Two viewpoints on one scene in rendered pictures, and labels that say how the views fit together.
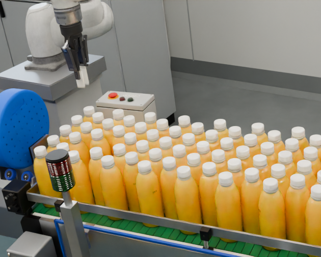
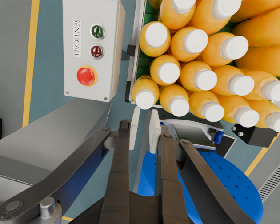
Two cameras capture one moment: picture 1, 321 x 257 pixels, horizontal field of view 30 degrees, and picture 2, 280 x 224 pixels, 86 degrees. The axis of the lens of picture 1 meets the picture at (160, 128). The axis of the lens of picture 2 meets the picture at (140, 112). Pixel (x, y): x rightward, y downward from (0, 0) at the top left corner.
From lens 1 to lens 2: 2.04 m
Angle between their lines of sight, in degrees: 55
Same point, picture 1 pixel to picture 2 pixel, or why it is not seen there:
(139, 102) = (104, 7)
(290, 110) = not seen: outside the picture
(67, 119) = (60, 154)
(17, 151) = (214, 162)
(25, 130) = not seen: hidden behind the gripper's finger
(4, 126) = (249, 197)
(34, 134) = not seen: hidden behind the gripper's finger
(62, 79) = (30, 184)
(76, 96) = (28, 160)
